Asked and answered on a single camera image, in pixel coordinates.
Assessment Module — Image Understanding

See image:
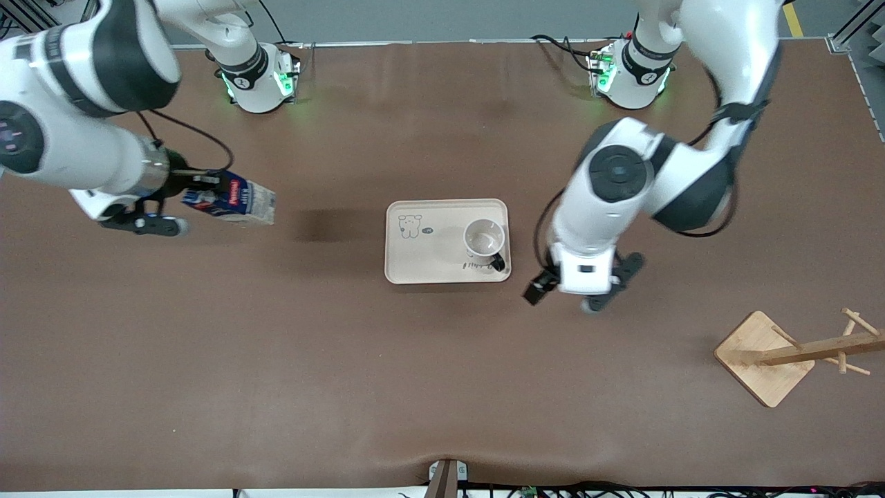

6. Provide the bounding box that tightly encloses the aluminium frame strut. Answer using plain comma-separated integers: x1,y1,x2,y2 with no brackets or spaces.
826,0,885,55
0,0,101,42

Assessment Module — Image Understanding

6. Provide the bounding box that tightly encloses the black arm base cable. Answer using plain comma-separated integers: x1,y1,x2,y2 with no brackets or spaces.
259,0,305,49
531,35,597,73

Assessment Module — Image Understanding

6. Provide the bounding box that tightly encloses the white smiley face mug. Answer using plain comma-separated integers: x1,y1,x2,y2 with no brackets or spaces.
462,218,507,273

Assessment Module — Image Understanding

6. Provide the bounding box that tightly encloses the black left arm base cable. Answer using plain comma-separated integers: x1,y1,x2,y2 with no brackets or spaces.
531,35,597,73

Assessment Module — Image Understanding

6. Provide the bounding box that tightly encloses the metal table edge bracket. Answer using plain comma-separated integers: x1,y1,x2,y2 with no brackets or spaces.
427,458,469,498

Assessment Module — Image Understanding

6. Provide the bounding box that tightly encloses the cream rectangular tray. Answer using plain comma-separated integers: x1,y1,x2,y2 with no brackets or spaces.
384,199,512,285

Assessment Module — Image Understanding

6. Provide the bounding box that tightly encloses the blue milk carton green cap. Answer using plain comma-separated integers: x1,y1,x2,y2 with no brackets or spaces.
181,171,277,226

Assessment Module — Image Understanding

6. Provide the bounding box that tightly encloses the black right arm base cable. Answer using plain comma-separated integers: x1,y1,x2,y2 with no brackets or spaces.
259,0,305,49

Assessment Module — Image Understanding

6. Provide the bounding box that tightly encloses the wooden mug stand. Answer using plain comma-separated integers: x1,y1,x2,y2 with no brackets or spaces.
714,308,885,408

